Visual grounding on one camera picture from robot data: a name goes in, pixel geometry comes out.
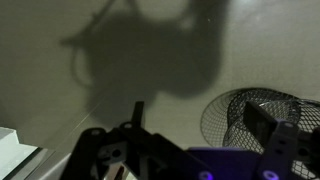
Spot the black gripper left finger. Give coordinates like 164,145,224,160
60,101,145,180

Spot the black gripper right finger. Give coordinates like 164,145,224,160
243,101,299,180

